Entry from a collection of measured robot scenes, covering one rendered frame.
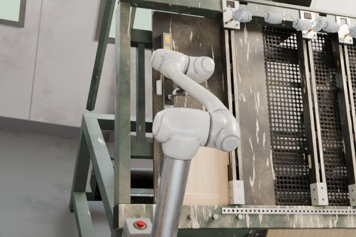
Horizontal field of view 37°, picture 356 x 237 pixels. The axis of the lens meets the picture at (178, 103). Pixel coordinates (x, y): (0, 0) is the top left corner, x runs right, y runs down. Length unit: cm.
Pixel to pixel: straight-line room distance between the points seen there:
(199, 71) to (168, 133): 59
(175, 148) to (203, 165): 98
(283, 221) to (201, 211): 48
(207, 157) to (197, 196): 22
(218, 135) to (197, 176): 96
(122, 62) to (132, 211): 78
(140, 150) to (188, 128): 97
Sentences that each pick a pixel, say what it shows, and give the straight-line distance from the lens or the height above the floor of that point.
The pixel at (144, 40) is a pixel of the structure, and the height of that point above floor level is 156.
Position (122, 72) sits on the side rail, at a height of 144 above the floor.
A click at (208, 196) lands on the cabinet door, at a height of 93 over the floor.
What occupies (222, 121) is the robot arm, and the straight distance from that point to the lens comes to 196.
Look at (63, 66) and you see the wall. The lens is 503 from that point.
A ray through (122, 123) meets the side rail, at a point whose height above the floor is 122.
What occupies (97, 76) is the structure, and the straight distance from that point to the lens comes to 367.
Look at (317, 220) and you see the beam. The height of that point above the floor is 85.
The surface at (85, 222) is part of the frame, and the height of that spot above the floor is 18.
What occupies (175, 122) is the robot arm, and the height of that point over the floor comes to 161.
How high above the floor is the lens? 236
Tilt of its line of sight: 21 degrees down
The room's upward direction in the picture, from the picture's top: 12 degrees clockwise
